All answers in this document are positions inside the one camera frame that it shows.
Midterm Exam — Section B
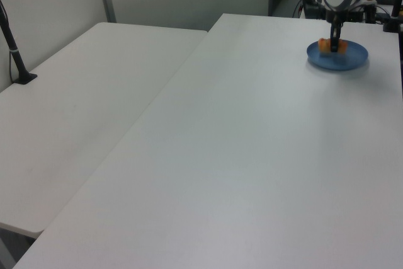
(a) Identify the dark robot gripper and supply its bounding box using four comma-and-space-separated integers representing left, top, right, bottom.
323, 0, 362, 54

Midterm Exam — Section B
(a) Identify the orange bread loaf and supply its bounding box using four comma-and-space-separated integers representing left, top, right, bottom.
317, 38, 348, 54

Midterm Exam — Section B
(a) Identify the black mini computer box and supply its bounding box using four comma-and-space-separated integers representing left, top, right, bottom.
345, 9, 363, 23

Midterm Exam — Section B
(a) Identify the blue round plate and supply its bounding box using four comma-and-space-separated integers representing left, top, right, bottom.
306, 39, 369, 72

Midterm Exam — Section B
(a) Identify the black equipment box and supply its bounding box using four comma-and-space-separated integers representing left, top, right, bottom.
302, 0, 327, 20

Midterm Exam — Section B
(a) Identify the black clamped camera pole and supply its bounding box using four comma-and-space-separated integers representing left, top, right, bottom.
382, 0, 403, 33

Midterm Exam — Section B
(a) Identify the black camera pole with base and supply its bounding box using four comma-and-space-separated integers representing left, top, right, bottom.
0, 0, 38, 86

